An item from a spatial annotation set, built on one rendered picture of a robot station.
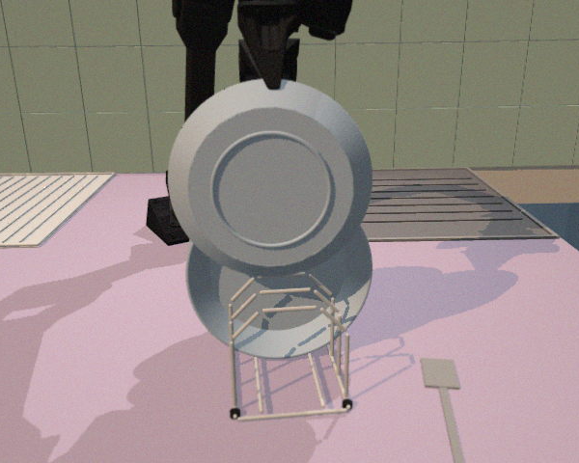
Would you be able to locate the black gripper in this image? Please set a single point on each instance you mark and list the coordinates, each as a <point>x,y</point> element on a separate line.
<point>265,26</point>

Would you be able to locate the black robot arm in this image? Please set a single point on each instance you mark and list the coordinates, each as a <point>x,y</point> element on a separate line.
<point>203,24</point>

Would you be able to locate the beige ribbed draining mat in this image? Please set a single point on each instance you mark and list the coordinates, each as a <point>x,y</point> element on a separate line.
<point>55,198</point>

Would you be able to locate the beige wire dish rack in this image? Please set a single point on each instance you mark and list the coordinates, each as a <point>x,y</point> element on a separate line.
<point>347,403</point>

